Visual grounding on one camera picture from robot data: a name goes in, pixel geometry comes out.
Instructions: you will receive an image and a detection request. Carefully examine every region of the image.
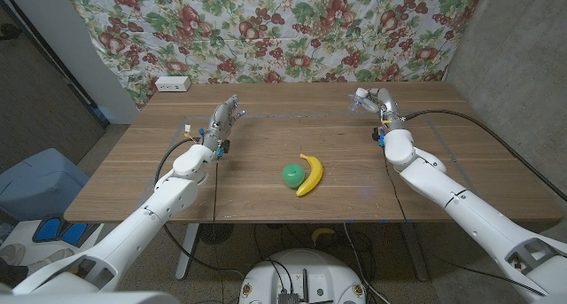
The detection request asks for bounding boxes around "round black floor fan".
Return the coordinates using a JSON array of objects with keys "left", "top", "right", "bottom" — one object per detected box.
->
[{"left": 198, "top": 222, "right": 235, "bottom": 246}]

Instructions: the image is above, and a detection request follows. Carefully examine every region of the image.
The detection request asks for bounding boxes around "green toy ball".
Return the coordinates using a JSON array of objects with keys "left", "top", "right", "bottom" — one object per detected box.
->
[{"left": 282, "top": 162, "right": 307, "bottom": 190}]

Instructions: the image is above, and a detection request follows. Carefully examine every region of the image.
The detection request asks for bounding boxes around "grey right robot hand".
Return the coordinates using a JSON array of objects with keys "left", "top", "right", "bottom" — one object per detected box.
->
[{"left": 361, "top": 87, "right": 406, "bottom": 132}]

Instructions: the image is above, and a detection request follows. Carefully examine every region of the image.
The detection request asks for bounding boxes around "white shoe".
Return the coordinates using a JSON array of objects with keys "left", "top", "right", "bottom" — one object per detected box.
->
[
  {"left": 0, "top": 243, "right": 27, "bottom": 268},
  {"left": 26, "top": 247, "right": 75, "bottom": 274}
]

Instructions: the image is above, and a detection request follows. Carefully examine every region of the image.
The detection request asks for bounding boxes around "white robot torso base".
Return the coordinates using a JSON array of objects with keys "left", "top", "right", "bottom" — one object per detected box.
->
[{"left": 237, "top": 248, "right": 368, "bottom": 304}]

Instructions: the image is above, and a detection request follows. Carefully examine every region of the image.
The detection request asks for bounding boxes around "grey table leg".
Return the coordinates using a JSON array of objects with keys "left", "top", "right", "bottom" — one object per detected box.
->
[{"left": 400, "top": 222, "right": 430, "bottom": 282}]

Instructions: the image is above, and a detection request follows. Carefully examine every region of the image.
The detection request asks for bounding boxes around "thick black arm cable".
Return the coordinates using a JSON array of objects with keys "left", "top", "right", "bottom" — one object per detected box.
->
[
  {"left": 151, "top": 137, "right": 245, "bottom": 281},
  {"left": 403, "top": 109, "right": 567, "bottom": 204}
]

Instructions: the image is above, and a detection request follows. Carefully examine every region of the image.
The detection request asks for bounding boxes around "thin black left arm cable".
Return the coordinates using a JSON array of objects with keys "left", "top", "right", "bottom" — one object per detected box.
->
[{"left": 212, "top": 156, "right": 226, "bottom": 304}]

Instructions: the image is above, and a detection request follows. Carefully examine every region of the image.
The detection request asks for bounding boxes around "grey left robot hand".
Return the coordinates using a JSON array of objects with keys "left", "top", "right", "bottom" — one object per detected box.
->
[{"left": 201, "top": 94, "right": 247, "bottom": 158}]

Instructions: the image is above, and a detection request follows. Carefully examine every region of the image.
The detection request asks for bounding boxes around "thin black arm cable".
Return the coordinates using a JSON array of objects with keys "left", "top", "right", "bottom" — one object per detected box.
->
[
  {"left": 383, "top": 160, "right": 548, "bottom": 297},
  {"left": 212, "top": 156, "right": 226, "bottom": 304}
]

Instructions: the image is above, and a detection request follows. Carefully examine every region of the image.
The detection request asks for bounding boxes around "dark brown door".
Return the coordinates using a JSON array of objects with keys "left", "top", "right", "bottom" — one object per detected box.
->
[{"left": 0, "top": 0, "right": 110, "bottom": 175}]

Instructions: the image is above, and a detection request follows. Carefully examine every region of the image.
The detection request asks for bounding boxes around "yellow banana toy on floor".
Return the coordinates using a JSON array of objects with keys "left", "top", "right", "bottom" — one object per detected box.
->
[{"left": 311, "top": 227, "right": 337, "bottom": 246}]

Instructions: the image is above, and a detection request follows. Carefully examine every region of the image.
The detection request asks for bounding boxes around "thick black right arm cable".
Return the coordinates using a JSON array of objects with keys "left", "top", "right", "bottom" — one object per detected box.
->
[{"left": 403, "top": 109, "right": 567, "bottom": 204}]

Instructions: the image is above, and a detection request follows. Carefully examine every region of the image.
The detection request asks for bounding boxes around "grey floor cable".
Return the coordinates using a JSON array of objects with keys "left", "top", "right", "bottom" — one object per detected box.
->
[{"left": 343, "top": 222, "right": 392, "bottom": 304}]

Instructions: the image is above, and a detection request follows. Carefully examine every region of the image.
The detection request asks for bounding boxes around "blue plastic bin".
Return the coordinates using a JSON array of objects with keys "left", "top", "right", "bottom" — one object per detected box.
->
[{"left": 0, "top": 147, "right": 90, "bottom": 222}]

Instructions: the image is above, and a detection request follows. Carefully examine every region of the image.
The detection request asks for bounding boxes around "floral fruit print backdrop cloth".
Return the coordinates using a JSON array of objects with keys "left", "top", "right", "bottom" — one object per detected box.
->
[{"left": 61, "top": 0, "right": 486, "bottom": 110}]

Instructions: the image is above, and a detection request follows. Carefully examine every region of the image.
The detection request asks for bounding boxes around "white power strip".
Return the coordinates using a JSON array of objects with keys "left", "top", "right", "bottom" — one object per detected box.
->
[{"left": 154, "top": 75, "right": 192, "bottom": 93}]

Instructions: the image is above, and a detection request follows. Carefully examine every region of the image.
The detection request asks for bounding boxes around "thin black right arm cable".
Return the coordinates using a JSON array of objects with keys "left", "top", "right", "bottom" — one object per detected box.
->
[{"left": 383, "top": 160, "right": 548, "bottom": 297}]

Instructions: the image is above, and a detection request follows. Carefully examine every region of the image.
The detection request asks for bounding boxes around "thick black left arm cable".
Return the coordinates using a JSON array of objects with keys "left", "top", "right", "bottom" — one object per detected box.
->
[{"left": 151, "top": 137, "right": 245, "bottom": 281}]

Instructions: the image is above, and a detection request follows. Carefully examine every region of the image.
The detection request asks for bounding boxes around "white table leg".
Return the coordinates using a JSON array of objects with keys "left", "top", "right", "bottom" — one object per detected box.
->
[{"left": 175, "top": 222, "right": 200, "bottom": 282}]

